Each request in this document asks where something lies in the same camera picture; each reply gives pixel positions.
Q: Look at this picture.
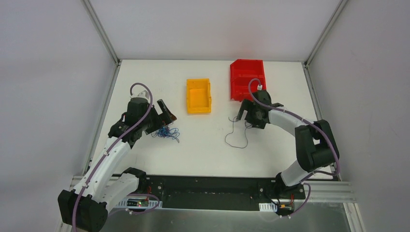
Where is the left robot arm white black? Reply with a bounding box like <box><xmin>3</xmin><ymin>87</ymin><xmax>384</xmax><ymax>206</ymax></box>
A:
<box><xmin>58</xmin><ymin>90</ymin><xmax>176</xmax><ymax>232</ymax></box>

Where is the right white slotted cable duct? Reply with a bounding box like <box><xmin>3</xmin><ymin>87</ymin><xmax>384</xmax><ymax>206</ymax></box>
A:
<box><xmin>259</xmin><ymin>203</ymin><xmax>278</xmax><ymax>212</ymax></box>

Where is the grey single wire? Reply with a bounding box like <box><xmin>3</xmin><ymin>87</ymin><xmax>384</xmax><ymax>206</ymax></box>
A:
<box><xmin>224</xmin><ymin>116</ymin><xmax>254</xmax><ymax>149</ymax></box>

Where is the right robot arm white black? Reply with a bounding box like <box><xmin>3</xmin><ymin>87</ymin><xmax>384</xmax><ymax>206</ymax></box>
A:
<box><xmin>236</xmin><ymin>90</ymin><xmax>339</xmax><ymax>198</ymax></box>

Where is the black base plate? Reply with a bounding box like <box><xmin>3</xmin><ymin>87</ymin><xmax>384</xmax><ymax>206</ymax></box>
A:
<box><xmin>134</xmin><ymin>175</ymin><xmax>306</xmax><ymax>211</ymax></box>

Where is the aluminium frame rail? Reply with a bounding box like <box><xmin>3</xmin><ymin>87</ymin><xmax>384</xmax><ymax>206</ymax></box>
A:
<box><xmin>67</xmin><ymin>175</ymin><xmax>357</xmax><ymax>203</ymax></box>

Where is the left white slotted cable duct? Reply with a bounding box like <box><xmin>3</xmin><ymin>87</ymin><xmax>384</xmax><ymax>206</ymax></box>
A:
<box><xmin>115</xmin><ymin>197</ymin><xmax>162</xmax><ymax>210</ymax></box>

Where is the white slotted cable duct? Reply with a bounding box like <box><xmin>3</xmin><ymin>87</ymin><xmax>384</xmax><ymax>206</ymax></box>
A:
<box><xmin>259</xmin><ymin>203</ymin><xmax>278</xmax><ymax>212</ymax></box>
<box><xmin>115</xmin><ymin>197</ymin><xmax>162</xmax><ymax>210</ymax></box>

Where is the red plastic bin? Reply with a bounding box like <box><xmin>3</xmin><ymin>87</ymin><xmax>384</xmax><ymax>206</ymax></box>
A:
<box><xmin>230</xmin><ymin>59</ymin><xmax>266</xmax><ymax>102</ymax></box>

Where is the yellow plastic bin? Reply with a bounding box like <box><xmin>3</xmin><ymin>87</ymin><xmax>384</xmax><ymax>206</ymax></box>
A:
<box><xmin>186</xmin><ymin>78</ymin><xmax>212</xmax><ymax>114</ymax></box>

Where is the blue wire bundle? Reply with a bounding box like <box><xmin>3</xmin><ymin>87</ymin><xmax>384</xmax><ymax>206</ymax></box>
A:
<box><xmin>151</xmin><ymin>125</ymin><xmax>181</xmax><ymax>144</ymax></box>

